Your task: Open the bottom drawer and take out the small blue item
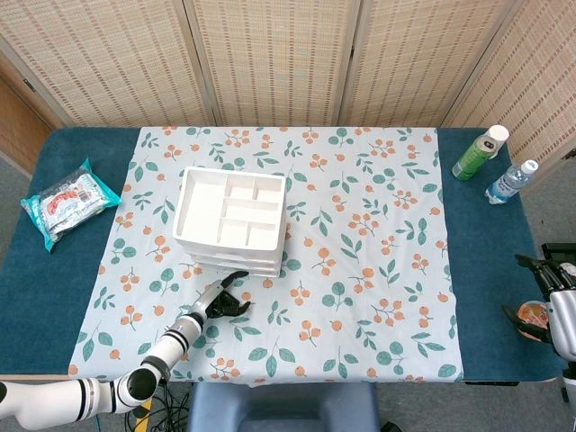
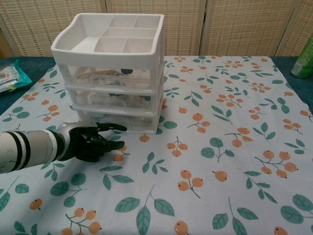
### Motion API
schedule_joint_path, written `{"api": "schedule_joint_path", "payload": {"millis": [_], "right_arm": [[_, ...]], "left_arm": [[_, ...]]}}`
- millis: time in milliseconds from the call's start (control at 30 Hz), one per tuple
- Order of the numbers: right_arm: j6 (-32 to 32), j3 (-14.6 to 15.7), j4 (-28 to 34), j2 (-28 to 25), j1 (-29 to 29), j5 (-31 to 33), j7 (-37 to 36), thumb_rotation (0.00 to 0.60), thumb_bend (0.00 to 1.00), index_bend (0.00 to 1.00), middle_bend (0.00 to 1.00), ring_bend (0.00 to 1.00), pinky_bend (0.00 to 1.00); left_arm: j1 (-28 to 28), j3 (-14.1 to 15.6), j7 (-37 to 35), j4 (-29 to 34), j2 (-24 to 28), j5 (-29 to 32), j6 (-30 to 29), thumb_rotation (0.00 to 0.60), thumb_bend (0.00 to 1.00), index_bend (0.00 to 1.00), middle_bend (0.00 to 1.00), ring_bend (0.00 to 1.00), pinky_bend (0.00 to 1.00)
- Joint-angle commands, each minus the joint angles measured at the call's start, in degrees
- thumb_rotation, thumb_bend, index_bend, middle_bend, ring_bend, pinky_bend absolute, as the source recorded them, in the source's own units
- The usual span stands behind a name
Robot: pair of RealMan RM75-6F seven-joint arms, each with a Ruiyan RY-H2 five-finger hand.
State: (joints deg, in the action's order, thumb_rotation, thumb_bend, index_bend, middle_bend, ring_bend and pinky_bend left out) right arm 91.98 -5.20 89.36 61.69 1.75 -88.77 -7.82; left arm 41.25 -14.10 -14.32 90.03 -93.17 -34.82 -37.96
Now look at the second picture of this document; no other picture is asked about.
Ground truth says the clear drawer holding plush toy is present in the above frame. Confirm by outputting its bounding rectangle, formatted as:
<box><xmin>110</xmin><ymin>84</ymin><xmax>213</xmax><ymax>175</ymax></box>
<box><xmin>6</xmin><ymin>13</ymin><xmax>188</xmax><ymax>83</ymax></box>
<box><xmin>77</xmin><ymin>111</ymin><xmax>155</xmax><ymax>133</ymax></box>

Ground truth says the woven bamboo folding screen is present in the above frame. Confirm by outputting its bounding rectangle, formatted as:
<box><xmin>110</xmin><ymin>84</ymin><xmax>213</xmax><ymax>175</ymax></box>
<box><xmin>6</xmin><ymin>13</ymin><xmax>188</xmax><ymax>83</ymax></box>
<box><xmin>0</xmin><ymin>0</ymin><xmax>313</xmax><ymax>59</ymax></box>

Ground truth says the teal snack package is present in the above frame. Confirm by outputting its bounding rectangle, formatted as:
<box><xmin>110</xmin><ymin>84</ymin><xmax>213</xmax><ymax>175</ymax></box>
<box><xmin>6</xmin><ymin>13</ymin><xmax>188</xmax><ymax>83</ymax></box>
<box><xmin>0</xmin><ymin>58</ymin><xmax>33</xmax><ymax>94</ymax></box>

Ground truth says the white plastic drawer organizer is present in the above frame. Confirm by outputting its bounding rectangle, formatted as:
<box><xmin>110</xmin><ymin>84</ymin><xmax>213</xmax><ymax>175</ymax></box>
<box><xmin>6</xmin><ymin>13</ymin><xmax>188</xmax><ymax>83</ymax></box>
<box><xmin>50</xmin><ymin>12</ymin><xmax>165</xmax><ymax>135</ymax></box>

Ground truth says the floral orange berry tablecloth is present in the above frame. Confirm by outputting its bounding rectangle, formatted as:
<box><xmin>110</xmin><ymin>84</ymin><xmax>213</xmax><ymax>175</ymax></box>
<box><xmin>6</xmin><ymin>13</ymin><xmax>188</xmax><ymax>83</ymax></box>
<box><xmin>0</xmin><ymin>55</ymin><xmax>313</xmax><ymax>235</ymax></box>

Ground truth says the clear drawer holding wooden items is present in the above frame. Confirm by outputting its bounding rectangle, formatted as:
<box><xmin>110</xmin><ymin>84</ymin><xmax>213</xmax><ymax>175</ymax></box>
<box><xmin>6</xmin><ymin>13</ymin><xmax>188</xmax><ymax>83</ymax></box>
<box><xmin>64</xmin><ymin>65</ymin><xmax>155</xmax><ymax>89</ymax></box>

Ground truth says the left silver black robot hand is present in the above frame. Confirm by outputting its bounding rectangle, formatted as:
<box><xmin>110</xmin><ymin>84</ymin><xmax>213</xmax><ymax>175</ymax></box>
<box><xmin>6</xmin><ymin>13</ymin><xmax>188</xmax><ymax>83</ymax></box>
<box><xmin>54</xmin><ymin>121</ymin><xmax>128</xmax><ymax>163</ymax></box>

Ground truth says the green drink bottle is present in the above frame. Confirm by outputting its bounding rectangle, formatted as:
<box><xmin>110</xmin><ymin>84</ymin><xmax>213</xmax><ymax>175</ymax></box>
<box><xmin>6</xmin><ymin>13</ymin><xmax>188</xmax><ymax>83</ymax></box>
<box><xmin>290</xmin><ymin>34</ymin><xmax>313</xmax><ymax>79</ymax></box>

